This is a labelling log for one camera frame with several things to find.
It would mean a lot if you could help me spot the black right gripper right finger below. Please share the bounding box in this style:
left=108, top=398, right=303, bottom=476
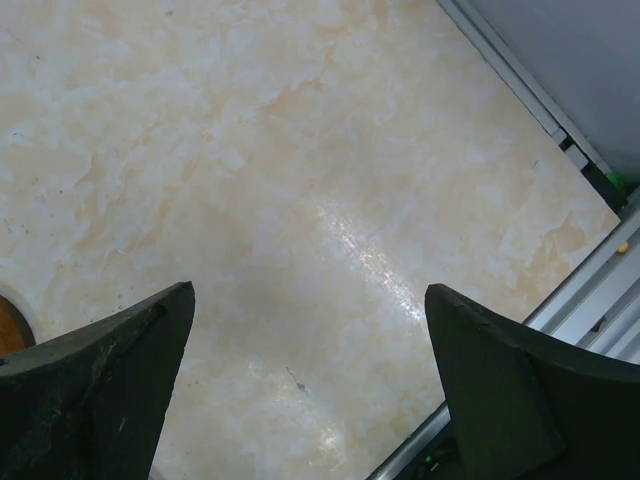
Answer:
left=425, top=284, right=639, bottom=479

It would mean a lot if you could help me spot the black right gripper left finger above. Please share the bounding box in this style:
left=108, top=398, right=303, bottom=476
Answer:
left=1, top=282, right=195, bottom=479

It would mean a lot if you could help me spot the dark brown coaster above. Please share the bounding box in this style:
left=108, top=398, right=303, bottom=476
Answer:
left=0, top=297, right=34, bottom=356

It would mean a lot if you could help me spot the aluminium table frame rail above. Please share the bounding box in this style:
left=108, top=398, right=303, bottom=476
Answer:
left=367, top=0, right=640, bottom=480

